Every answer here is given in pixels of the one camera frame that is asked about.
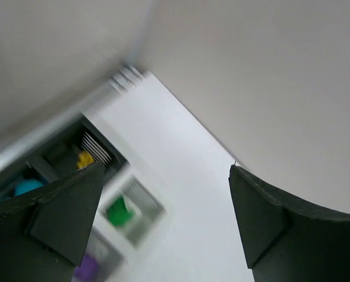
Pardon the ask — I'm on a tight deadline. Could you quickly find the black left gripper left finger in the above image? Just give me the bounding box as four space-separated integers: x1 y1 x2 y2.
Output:
0 163 105 281

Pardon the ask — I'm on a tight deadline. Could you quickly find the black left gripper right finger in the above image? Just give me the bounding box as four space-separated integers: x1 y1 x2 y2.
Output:
229 165 350 281

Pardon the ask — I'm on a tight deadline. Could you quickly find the teal round flower lego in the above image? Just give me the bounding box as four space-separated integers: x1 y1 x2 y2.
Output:
14 179 44 196

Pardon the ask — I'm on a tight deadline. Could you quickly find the purple butterfly wing lego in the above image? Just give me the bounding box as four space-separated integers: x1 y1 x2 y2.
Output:
74 253 100 281

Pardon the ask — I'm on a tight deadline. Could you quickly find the green number three lego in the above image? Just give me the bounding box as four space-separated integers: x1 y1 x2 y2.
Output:
106 196 134 227

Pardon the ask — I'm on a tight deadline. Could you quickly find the yellow striped green bee lego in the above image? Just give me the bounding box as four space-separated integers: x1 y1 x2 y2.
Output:
76 150 95 169

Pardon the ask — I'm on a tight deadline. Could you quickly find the black slatted container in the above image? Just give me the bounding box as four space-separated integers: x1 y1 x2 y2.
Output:
0 115 127 201

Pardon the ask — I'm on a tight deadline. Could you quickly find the white slatted container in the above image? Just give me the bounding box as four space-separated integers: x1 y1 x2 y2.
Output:
72 164 168 281

